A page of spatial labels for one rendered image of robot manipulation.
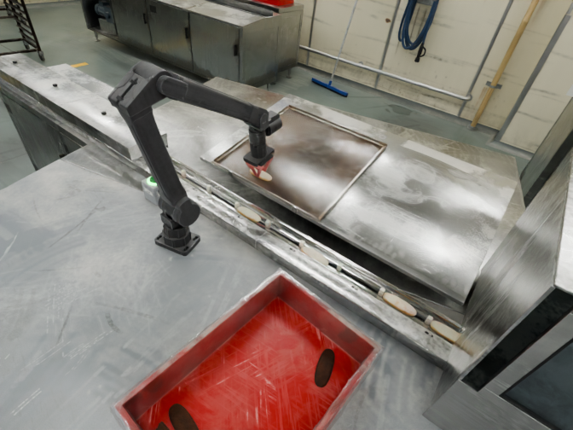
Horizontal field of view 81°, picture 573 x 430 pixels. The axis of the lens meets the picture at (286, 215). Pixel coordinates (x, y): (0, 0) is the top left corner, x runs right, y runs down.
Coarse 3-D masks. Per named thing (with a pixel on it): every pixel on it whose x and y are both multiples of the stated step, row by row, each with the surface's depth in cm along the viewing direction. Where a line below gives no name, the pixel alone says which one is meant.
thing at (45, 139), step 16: (64, 64) 210; (80, 80) 194; (96, 80) 197; (16, 96) 172; (16, 112) 188; (32, 112) 172; (16, 128) 203; (32, 128) 185; (48, 128) 170; (64, 128) 154; (32, 144) 199; (48, 144) 183; (64, 144) 167; (80, 144) 155; (32, 160) 216; (48, 160) 197
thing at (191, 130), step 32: (256, 96) 201; (160, 128) 162; (192, 128) 165; (224, 128) 168; (384, 128) 186; (64, 160) 135; (96, 160) 137; (192, 160) 144; (480, 160) 169; (512, 160) 172; (256, 192) 132; (512, 224) 132; (352, 256) 111; (416, 288) 104
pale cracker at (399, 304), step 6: (384, 294) 96; (390, 294) 96; (390, 300) 95; (396, 300) 95; (402, 300) 95; (396, 306) 94; (402, 306) 93; (408, 306) 94; (408, 312) 93; (414, 312) 93
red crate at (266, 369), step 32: (256, 320) 90; (288, 320) 91; (224, 352) 82; (256, 352) 83; (288, 352) 84; (320, 352) 85; (192, 384) 76; (224, 384) 77; (256, 384) 78; (288, 384) 78; (160, 416) 71; (192, 416) 71; (224, 416) 72; (256, 416) 73; (288, 416) 73; (320, 416) 74
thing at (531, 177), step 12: (564, 108) 256; (564, 120) 227; (552, 132) 254; (564, 132) 202; (552, 144) 223; (564, 144) 189; (540, 156) 246; (552, 156) 197; (564, 156) 191; (528, 168) 272; (540, 168) 217; (552, 168) 198; (528, 180) 238; (540, 180) 205; (528, 192) 212; (528, 204) 215
